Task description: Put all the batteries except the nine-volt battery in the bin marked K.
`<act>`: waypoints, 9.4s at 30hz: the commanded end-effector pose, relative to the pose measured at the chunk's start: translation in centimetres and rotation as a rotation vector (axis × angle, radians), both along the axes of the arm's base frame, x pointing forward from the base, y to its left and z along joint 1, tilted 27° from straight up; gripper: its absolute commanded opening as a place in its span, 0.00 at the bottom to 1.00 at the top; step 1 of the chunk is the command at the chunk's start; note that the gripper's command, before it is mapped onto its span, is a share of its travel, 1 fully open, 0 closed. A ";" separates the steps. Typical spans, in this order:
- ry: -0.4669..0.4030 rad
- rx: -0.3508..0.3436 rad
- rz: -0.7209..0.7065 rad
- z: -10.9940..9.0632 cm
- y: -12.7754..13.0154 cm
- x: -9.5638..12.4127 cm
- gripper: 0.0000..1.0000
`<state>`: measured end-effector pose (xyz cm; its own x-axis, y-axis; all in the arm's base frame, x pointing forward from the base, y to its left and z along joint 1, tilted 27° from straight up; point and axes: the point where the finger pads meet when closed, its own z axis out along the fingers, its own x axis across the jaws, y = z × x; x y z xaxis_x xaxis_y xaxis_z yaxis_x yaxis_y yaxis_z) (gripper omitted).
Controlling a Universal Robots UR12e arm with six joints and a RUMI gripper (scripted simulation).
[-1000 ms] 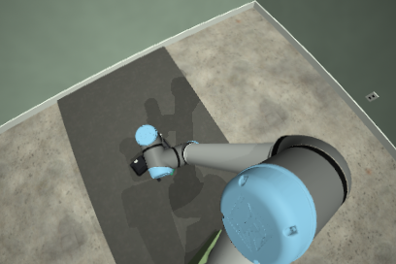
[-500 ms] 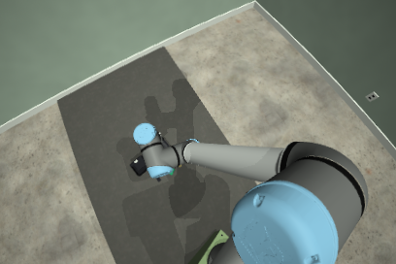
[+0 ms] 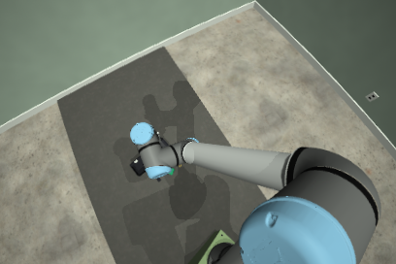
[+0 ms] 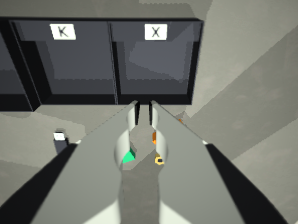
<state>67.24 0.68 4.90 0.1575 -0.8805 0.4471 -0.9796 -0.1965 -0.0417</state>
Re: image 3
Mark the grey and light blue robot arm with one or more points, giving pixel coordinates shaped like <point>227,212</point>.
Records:
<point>322,216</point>

